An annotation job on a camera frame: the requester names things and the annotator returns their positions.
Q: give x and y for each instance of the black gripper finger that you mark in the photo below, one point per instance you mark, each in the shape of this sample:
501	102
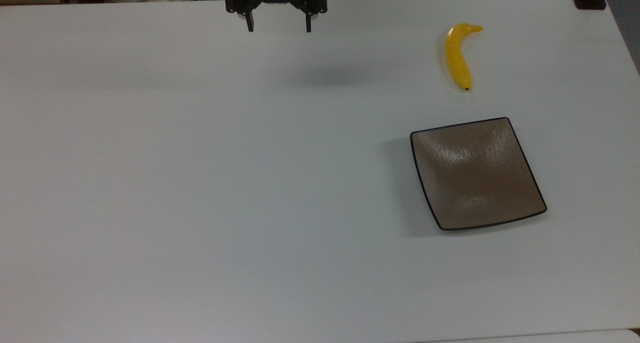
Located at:
308	24
249	24

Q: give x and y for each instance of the yellow banana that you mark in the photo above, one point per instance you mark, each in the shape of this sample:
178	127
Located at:
457	58

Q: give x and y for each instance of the square brown ceramic plate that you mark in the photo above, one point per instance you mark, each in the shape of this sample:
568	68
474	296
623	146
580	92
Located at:
475	175

